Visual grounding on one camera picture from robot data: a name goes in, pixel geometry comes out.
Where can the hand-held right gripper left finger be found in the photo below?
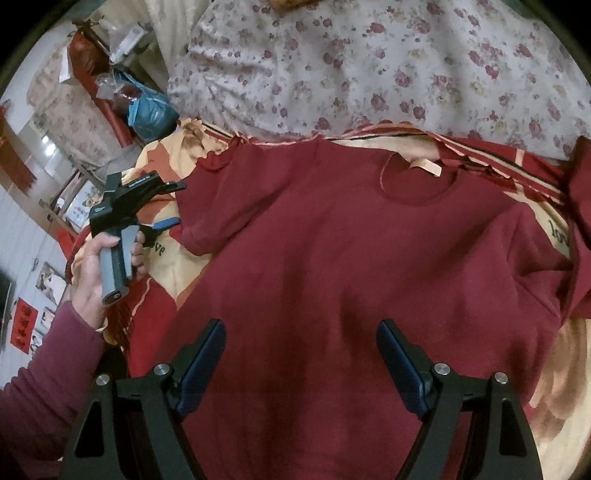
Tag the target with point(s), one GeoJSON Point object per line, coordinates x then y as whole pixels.
{"type": "Point", "coordinates": [203, 364]}

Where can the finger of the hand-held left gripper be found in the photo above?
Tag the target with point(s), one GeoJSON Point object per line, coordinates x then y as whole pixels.
{"type": "Point", "coordinates": [166, 223]}
{"type": "Point", "coordinates": [171, 187]}

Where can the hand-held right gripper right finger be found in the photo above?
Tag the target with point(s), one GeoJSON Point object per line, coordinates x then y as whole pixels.
{"type": "Point", "coordinates": [401, 369]}

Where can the dark red sweater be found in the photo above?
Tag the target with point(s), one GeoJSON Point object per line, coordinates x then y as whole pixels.
{"type": "Point", "coordinates": [323, 240]}

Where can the person's left forearm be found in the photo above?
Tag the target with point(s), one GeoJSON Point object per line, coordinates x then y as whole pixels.
{"type": "Point", "coordinates": [41, 392]}

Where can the person's left hand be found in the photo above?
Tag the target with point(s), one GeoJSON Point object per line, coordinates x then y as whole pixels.
{"type": "Point", "coordinates": [87, 281]}

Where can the red and cream printed blanket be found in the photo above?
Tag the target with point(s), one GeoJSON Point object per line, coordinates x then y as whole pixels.
{"type": "Point", "coordinates": [157, 277]}

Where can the blue plastic bag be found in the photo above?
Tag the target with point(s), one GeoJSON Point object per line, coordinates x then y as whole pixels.
{"type": "Point", "coordinates": [152, 110]}

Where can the clear plastic bag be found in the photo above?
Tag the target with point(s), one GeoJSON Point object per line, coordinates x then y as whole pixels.
{"type": "Point", "coordinates": [113, 85]}

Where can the floral cloth hanging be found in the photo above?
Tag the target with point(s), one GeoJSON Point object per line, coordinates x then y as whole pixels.
{"type": "Point", "coordinates": [60, 106]}

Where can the cream curtain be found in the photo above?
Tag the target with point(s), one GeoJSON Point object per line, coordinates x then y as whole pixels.
{"type": "Point", "coordinates": [171, 32]}

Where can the red wooden chair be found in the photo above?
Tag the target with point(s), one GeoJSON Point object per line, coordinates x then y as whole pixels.
{"type": "Point", "coordinates": [83, 53]}

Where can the floral quilt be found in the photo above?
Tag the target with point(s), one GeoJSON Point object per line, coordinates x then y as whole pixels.
{"type": "Point", "coordinates": [369, 69]}

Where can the wall poster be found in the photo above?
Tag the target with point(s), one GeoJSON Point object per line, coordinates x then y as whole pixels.
{"type": "Point", "coordinates": [50, 281]}

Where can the red paper wall decoration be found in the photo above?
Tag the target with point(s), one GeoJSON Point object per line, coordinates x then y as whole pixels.
{"type": "Point", "coordinates": [24, 323]}

